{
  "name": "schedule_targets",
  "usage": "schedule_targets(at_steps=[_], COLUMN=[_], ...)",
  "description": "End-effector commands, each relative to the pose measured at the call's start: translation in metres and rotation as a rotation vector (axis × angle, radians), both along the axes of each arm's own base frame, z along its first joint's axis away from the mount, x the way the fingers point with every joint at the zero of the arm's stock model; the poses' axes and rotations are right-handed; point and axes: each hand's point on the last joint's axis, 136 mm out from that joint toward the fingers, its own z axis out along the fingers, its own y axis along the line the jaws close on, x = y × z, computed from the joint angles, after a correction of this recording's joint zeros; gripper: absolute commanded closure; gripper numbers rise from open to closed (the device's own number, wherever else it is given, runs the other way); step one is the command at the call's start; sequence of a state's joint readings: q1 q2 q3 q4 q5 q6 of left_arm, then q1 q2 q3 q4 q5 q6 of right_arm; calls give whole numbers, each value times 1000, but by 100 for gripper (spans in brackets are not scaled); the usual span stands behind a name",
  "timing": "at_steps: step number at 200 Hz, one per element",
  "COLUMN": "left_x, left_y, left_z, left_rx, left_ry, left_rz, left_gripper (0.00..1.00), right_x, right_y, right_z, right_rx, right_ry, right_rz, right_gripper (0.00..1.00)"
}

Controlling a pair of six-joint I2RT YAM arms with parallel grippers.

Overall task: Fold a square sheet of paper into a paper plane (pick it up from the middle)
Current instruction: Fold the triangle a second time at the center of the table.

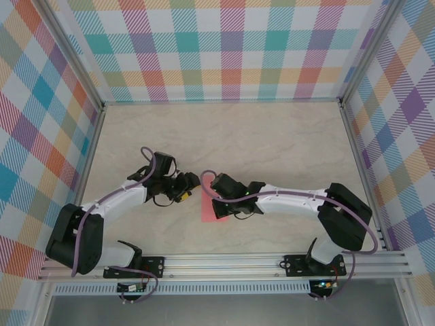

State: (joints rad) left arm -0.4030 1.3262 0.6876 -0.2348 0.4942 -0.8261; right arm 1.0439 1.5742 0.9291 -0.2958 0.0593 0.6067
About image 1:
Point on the pink paper sheet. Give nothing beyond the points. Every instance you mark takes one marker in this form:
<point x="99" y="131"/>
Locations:
<point x="207" y="210"/>

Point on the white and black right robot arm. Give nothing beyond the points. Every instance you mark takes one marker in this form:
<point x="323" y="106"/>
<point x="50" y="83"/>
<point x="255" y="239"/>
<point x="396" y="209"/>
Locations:
<point x="289" y="203"/>

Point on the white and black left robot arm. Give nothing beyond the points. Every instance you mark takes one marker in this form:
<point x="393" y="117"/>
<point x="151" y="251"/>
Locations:
<point x="119" y="200"/>

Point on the small circuit board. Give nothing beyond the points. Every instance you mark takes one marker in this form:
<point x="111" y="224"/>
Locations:
<point x="130" y="288"/>
<point x="324" y="284"/>

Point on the long aluminium base rail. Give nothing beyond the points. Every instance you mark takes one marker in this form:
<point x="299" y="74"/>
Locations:
<point x="224" y="266"/>

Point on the aluminium side rail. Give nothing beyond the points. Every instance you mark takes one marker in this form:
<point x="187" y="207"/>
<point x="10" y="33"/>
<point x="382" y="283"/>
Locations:
<point x="361" y="169"/>
<point x="86" y="169"/>

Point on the thin aluminium wall rail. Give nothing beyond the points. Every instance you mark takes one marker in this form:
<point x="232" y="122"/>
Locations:
<point x="221" y="100"/>

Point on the aluminium frame post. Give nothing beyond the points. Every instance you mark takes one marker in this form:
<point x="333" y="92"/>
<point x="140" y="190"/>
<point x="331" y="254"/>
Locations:
<point x="77" y="57"/>
<point x="368" y="51"/>

